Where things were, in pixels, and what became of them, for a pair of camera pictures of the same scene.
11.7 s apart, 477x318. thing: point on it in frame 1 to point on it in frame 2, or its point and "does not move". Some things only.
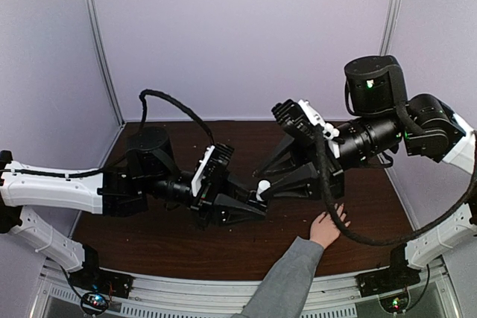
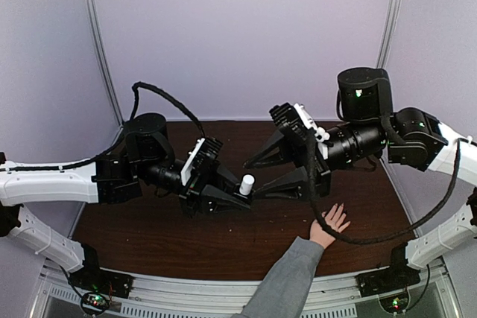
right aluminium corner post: (393, 8) does not move
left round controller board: (94, 303) does not move
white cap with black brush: (262, 186) to (247, 184)
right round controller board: (396, 304) does not move
